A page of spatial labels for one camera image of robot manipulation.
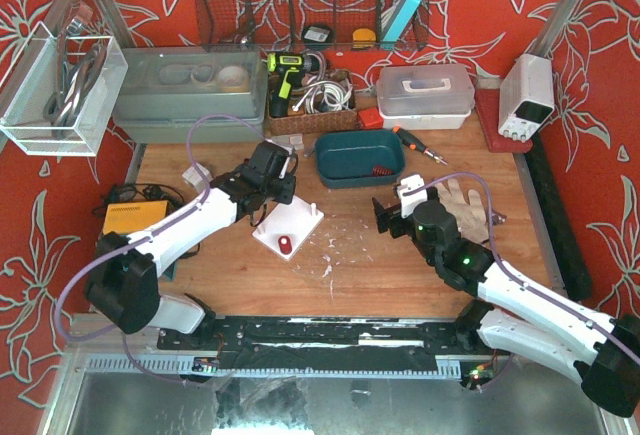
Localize small orange red box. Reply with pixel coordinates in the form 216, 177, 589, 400
357, 107, 384, 130

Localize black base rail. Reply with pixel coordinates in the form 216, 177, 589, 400
157, 316, 492, 372

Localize small clear parts box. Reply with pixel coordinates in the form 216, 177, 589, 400
271, 134, 304, 152

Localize orange teal device box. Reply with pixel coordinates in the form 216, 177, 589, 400
101, 200, 172, 236

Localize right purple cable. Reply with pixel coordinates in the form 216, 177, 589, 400
419, 171, 640, 356

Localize black round tape measure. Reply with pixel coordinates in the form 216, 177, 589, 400
301, 24, 334, 51

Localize white power supply unit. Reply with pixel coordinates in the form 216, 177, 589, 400
498, 54, 554, 143

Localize red spring front tray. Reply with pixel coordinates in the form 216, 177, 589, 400
371, 165, 393, 176

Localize purple cable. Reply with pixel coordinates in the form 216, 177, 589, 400
53, 113, 266, 386
419, 171, 640, 356

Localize dark green plastic tray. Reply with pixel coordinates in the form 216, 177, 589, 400
314, 129, 406, 189

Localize small white cube block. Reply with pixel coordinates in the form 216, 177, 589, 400
182, 164, 212, 192

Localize green black cordless drill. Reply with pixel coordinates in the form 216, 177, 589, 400
267, 52, 320, 118

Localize white coiled cable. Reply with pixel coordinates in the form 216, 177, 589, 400
308, 79, 354, 112

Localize grey cables in bin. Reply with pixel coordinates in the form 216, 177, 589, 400
43, 29, 109, 139

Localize blue white book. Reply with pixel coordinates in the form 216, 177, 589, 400
379, 0, 423, 50

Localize red large spring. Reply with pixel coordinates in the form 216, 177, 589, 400
278, 235, 293, 256

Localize black cable duct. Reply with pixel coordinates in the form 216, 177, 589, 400
524, 134, 593, 301

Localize clear acrylic side bin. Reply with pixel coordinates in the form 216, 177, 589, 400
1, 23, 128, 157

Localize white peg base plate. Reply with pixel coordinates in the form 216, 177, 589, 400
252, 196, 324, 261

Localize red flat case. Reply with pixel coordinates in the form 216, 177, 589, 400
475, 88, 533, 154

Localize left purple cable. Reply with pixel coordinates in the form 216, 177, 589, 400
53, 113, 266, 386

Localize grey plastic storage box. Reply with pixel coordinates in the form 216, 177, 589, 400
113, 47, 268, 144

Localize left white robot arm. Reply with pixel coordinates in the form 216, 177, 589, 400
85, 140, 297, 334

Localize yellow tape measure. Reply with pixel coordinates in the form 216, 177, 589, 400
352, 28, 377, 50

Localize white clear lidded case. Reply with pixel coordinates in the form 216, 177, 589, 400
376, 64, 475, 130

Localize black wire hanging basket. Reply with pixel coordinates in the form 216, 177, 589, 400
194, 0, 431, 54

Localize orange handled soldering iron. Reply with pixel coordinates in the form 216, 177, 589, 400
392, 126, 447, 165

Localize white work glove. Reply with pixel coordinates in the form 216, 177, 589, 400
435, 178, 489, 244

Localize small metal hardware pieces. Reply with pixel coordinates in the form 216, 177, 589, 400
491, 211, 506, 226

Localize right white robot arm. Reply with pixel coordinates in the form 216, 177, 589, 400
373, 199, 639, 417

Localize woven brown basket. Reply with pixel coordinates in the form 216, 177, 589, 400
266, 69, 357, 135

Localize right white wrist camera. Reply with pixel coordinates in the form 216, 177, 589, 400
396, 173, 439, 219

